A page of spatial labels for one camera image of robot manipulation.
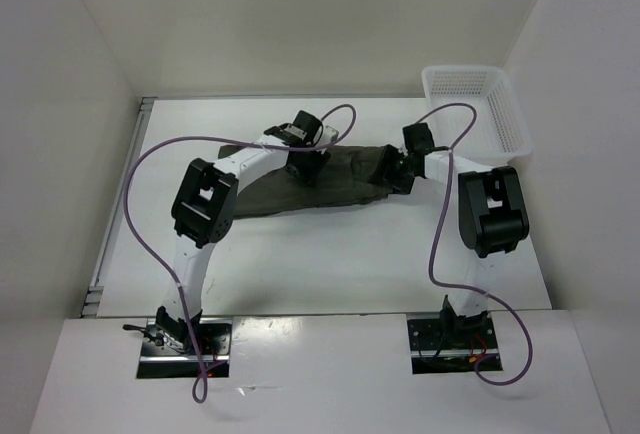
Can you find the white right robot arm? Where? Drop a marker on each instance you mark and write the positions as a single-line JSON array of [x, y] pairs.
[[491, 218]]

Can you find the dark green shorts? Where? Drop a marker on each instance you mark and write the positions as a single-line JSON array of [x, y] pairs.
[[344, 181]]

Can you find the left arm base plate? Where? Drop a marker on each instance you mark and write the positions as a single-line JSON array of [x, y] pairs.
[[158, 360]]

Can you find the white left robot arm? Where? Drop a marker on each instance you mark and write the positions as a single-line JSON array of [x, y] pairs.
[[204, 207]]

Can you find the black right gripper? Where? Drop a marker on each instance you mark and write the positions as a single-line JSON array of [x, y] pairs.
[[398, 186]]

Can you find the white perforated plastic basket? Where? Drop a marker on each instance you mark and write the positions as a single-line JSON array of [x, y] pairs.
[[499, 134]]

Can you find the aluminium table edge rail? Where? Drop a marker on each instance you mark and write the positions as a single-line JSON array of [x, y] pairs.
[[92, 298]]

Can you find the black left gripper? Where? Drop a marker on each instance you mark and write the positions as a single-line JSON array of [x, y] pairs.
[[310, 175]]

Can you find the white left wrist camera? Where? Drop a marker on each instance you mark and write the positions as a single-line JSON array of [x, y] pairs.
[[328, 136]]

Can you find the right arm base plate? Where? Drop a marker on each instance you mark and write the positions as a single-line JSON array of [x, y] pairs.
[[435, 352]]

